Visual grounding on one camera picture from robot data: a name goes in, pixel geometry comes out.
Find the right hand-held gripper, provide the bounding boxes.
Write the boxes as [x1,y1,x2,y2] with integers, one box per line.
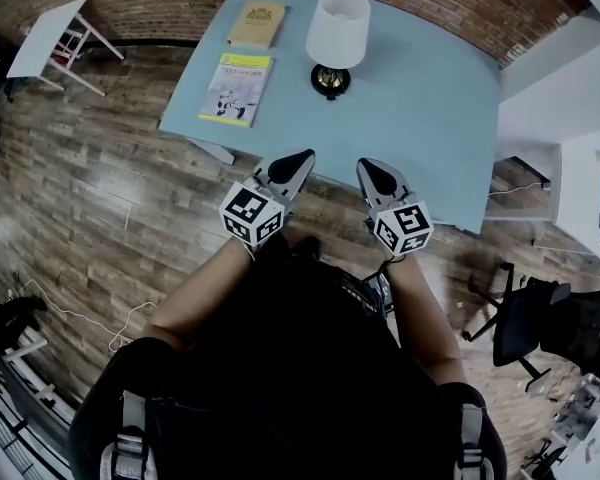
[356,157,435,258]

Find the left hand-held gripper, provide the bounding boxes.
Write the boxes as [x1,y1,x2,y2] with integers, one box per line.
[218,149,315,247]

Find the white shade table lamp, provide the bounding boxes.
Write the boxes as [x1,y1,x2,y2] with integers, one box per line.
[305,0,371,102]

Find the person's right forearm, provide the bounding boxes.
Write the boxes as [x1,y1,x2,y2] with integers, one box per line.
[387,255,469,387]

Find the person's left forearm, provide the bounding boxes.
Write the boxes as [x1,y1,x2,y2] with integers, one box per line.
[142,235,261,352]

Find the person's black shoe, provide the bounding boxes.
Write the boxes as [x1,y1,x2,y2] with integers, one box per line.
[298,236,324,260]

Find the yellow and white book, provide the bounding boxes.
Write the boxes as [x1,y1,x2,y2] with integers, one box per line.
[197,52,275,129]

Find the tan hardcover book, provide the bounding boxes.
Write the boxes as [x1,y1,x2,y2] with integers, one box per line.
[226,0,287,51]

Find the person's black shirt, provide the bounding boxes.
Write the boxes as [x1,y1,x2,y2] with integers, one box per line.
[68,232,509,480]

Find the black office chair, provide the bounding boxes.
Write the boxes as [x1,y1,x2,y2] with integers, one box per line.
[462,262,600,394]

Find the white folding table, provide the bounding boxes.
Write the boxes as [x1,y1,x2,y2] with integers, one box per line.
[5,0,126,98]

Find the black bag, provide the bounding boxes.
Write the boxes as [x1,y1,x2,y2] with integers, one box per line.
[0,292,49,354]

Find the pile of grey equipment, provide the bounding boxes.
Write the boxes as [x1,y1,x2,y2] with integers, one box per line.
[519,367,600,480]

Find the white metal railing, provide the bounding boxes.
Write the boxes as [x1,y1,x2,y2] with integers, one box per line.
[0,332,76,480]

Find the white adapter cable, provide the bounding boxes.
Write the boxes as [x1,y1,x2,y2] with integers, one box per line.
[487,181,551,199]

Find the white floor cable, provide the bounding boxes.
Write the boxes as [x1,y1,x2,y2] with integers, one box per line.
[9,278,159,353]

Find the grey right shoulder strap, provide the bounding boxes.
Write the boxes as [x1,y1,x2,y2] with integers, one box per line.
[454,402,496,480]

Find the grey shoulder strap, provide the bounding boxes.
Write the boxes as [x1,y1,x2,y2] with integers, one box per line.
[99,390,154,480]
[454,402,496,480]

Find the grey left shoulder strap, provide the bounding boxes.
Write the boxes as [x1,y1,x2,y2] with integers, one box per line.
[99,390,154,480]

